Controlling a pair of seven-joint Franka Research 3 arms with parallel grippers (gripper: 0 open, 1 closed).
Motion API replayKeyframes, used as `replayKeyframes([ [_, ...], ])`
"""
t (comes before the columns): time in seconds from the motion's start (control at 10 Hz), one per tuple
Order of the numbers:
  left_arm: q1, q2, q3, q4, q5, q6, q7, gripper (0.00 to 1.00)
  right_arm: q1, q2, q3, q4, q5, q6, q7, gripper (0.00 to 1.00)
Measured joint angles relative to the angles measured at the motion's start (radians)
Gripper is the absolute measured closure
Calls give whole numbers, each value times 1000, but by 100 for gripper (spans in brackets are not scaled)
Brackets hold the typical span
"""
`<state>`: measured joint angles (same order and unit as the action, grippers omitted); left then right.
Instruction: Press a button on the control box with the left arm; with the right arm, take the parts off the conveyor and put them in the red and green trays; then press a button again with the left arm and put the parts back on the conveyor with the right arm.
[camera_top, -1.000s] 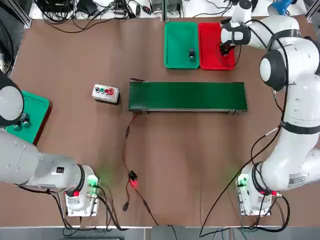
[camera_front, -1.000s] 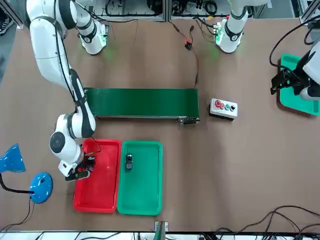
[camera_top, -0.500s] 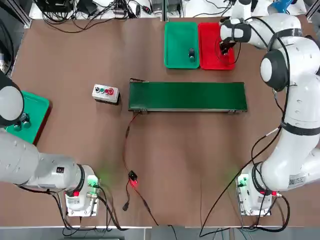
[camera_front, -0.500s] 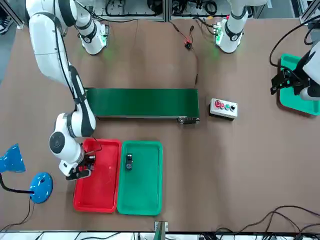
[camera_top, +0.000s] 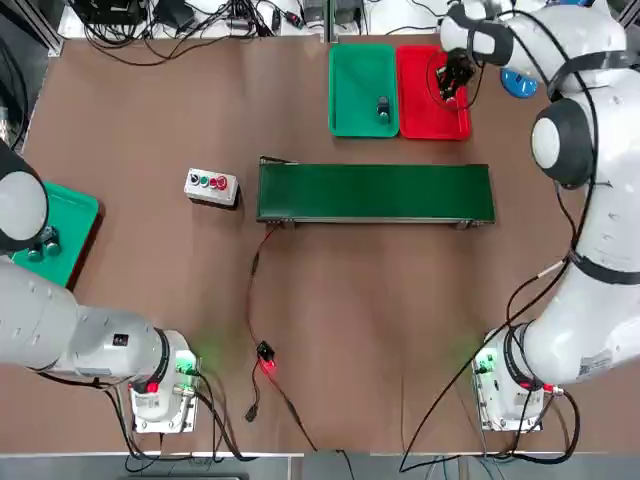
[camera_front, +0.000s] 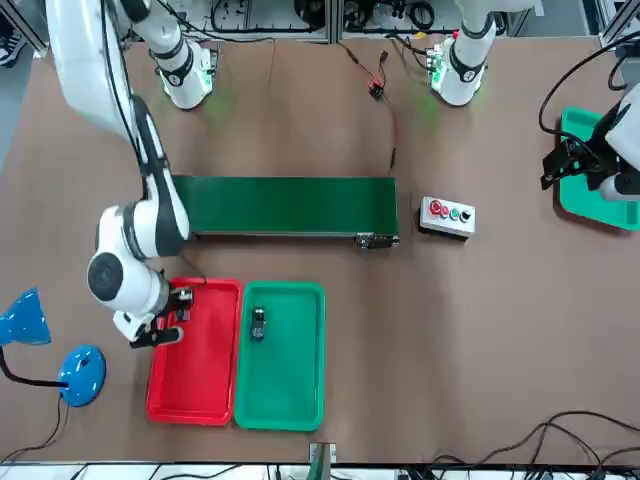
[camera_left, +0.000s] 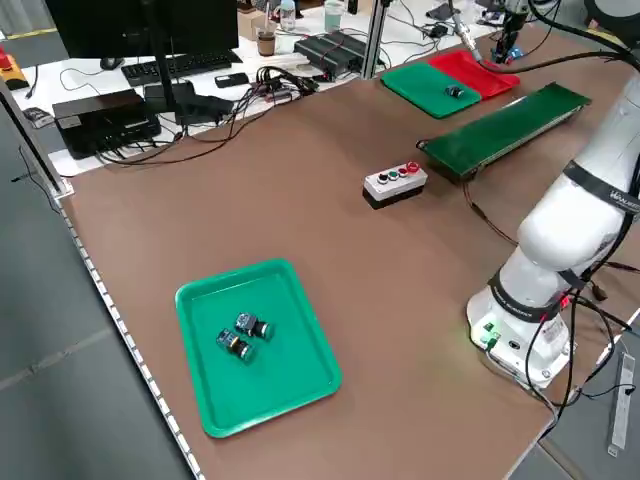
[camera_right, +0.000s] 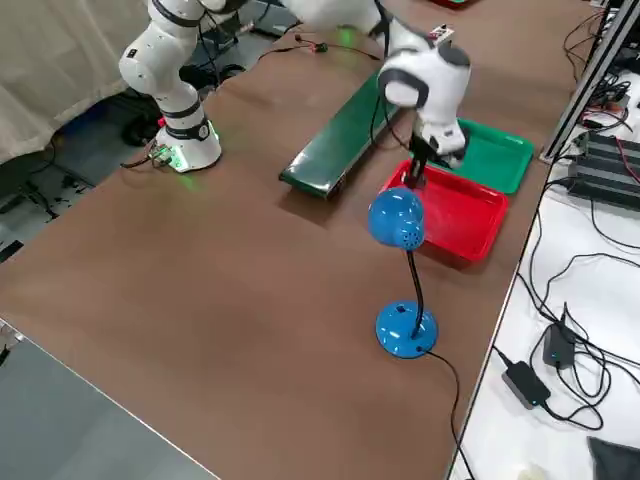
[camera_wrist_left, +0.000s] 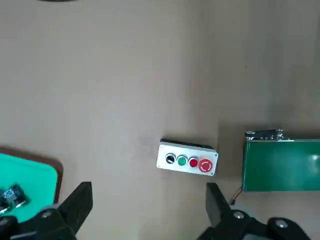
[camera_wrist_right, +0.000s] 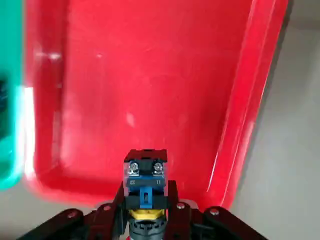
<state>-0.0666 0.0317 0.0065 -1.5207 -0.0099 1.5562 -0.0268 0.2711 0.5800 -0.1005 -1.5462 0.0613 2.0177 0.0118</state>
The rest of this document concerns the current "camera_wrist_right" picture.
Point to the red plastic tray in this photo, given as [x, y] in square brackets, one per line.
[150, 75]

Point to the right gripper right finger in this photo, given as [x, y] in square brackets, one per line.
[200, 225]

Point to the large green plastic tray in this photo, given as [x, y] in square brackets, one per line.
[12, 50]

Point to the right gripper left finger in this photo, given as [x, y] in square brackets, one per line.
[75, 225]

